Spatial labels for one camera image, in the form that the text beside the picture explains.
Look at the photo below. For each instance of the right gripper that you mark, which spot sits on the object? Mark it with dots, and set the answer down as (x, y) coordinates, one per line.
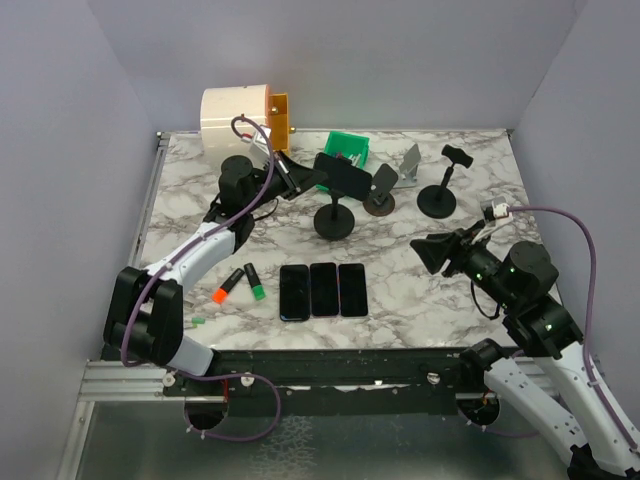
(435, 248)

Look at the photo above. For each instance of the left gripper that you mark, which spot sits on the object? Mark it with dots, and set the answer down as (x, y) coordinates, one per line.
(295, 178)

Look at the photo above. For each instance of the black phone stand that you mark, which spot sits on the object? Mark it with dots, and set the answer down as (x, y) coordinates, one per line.
(438, 201)
(334, 221)

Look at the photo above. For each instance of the brown base phone stand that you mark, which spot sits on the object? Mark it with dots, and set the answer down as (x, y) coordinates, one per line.
(380, 202)

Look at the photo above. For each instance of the white folding phone stand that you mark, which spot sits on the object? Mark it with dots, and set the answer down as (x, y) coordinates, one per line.
(407, 171)

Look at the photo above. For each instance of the black phone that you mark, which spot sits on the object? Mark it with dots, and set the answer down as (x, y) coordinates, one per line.
(294, 296)

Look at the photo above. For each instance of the purple edged phone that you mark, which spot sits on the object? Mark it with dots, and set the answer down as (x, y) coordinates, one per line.
(324, 289)

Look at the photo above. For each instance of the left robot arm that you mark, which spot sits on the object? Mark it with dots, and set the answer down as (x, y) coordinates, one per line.
(145, 321)

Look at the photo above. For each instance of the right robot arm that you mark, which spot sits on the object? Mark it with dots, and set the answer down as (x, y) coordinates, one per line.
(587, 428)

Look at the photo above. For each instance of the markers in green bin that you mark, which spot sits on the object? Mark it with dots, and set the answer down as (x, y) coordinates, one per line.
(351, 159)

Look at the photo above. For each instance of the green plastic bin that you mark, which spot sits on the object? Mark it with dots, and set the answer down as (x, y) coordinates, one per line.
(346, 144)

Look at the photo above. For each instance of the orange drawer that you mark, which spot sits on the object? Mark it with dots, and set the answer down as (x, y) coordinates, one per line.
(279, 121)

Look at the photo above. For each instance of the white round drawer cabinet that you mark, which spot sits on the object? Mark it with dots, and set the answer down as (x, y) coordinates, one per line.
(218, 107)

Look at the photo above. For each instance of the green highlighter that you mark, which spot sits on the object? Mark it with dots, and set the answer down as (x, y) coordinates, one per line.
(254, 282)

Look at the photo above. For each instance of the orange highlighter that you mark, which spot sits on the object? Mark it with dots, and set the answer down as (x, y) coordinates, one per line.
(220, 295)

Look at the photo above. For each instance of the green capped marker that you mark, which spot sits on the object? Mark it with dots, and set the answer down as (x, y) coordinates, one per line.
(194, 322)

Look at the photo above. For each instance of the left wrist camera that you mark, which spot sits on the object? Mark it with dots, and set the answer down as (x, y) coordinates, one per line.
(258, 146)

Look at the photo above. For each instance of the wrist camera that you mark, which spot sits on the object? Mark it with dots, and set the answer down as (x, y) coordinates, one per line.
(258, 146)
(496, 215)

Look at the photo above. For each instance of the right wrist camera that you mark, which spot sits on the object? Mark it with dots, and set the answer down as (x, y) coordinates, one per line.
(496, 215)

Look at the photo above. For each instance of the black front mounting rail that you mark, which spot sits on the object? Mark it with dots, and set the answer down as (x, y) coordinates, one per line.
(334, 382)

